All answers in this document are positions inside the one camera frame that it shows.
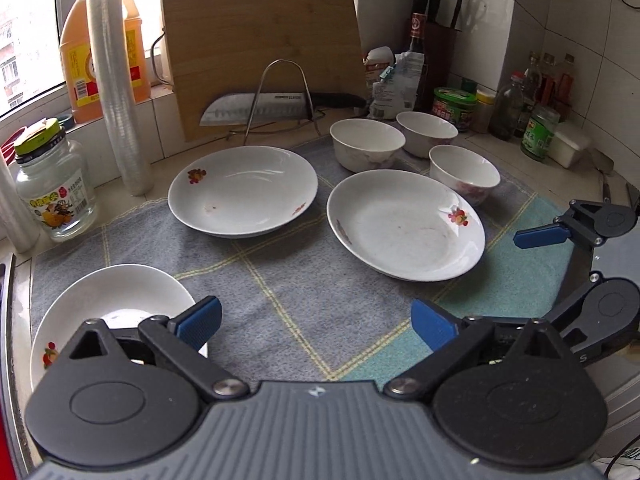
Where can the dark red knife block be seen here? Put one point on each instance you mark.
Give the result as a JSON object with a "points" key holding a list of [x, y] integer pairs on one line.
{"points": [[442, 60]]}

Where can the white plastic box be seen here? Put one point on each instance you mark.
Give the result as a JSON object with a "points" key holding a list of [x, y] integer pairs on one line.
{"points": [[570, 145]]}

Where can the white floral bowl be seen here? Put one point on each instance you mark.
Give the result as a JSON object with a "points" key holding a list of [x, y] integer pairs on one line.
{"points": [[464, 172], [367, 142], [426, 132]]}

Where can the grey checked cloth mat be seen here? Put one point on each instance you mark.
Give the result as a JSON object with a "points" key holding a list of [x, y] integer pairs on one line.
{"points": [[300, 285]]}

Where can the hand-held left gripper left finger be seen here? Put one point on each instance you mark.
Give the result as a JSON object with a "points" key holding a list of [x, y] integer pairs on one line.
{"points": [[200, 320]]}

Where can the yellow lid spice jar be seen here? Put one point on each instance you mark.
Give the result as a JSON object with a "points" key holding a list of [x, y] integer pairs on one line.
{"points": [[484, 110]]}

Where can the clear printed plastic bag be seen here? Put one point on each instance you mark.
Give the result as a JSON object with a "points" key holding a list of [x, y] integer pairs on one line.
{"points": [[400, 90]]}

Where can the small green cap jar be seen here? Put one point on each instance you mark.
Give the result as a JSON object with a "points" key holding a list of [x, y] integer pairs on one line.
{"points": [[467, 84]]}

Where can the red plastic object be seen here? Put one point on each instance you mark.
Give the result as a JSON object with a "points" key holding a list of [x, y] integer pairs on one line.
{"points": [[10, 144]]}

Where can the metal sink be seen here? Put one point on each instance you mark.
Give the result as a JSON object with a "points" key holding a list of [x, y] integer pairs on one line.
{"points": [[7, 320]]}

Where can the metal spatula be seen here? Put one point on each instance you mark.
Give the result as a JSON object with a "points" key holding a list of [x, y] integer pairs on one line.
{"points": [[604, 165]]}

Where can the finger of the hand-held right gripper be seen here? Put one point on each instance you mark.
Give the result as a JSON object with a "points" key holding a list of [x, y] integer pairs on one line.
{"points": [[542, 236], [567, 310]]}

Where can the stack of clear plastic cups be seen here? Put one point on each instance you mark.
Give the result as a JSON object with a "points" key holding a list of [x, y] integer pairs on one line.
{"points": [[117, 100]]}

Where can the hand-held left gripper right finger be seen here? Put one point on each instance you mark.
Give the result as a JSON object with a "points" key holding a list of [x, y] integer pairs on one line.
{"points": [[432, 327]]}

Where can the brown condiment bottle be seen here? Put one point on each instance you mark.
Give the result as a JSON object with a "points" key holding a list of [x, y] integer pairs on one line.
{"points": [[549, 80]]}

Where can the red and white plastic basin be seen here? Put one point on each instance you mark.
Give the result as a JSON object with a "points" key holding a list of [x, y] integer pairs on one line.
{"points": [[5, 435]]}

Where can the white food bag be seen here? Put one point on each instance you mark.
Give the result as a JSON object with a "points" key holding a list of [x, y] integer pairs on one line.
{"points": [[377, 62]]}

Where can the steel santoku knife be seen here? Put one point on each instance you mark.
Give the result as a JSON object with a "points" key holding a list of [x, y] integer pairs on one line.
{"points": [[225, 110]]}

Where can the green lid sauce jar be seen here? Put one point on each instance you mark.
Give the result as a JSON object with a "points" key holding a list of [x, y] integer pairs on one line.
{"points": [[454, 107]]}

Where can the glass jar with green lid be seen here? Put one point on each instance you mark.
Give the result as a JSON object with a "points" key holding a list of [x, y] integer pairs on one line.
{"points": [[55, 195]]}

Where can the orange cooking wine jug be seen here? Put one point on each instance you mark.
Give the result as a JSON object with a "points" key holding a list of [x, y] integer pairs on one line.
{"points": [[82, 60]]}

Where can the clear glass condiment bottle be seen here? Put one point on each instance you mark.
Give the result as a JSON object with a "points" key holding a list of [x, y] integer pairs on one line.
{"points": [[566, 85], [532, 77]]}

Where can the green label glass bottle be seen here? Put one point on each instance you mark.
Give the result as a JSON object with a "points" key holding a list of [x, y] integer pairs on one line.
{"points": [[540, 132]]}

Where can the dark soy sauce bottle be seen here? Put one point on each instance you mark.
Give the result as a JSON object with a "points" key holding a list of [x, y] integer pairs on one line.
{"points": [[417, 40]]}

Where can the bamboo cutting board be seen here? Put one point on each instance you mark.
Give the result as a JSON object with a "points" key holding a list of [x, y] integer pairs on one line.
{"points": [[260, 35]]}

